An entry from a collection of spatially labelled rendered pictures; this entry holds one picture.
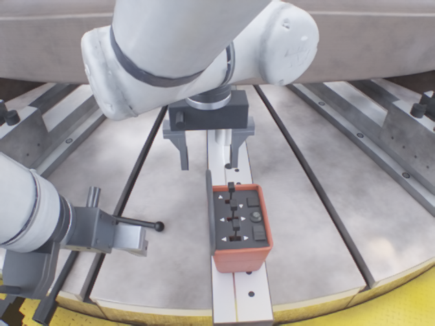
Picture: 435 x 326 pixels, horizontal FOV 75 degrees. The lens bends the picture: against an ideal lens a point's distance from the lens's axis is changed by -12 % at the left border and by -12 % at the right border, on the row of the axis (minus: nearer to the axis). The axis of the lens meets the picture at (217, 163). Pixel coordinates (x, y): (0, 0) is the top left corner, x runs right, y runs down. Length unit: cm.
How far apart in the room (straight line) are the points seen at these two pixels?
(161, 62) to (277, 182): 136
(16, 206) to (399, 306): 163
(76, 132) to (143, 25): 172
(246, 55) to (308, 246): 109
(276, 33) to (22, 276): 36
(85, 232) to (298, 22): 33
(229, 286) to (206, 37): 67
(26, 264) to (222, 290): 51
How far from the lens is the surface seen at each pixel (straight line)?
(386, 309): 169
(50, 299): 127
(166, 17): 18
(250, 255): 72
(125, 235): 42
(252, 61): 33
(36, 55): 132
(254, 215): 76
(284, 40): 32
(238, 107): 52
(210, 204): 66
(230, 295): 78
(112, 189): 156
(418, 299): 179
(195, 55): 21
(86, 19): 113
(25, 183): 33
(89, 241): 39
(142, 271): 127
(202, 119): 53
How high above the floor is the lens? 140
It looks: 43 degrees down
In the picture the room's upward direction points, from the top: straight up
